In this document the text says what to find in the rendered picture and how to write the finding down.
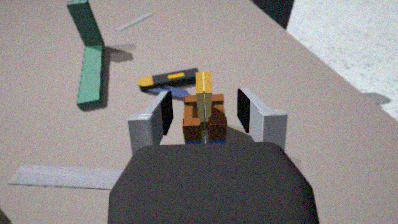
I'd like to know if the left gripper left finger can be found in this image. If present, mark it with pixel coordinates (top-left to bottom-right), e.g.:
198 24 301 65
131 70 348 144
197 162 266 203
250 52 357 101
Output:
127 91 173 156

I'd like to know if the green angled bar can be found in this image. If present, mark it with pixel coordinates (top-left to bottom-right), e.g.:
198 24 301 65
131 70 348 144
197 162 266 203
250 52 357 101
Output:
66 0 105 110

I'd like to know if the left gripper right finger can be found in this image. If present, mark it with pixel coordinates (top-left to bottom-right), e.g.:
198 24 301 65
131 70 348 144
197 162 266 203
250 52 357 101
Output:
237 88 288 152

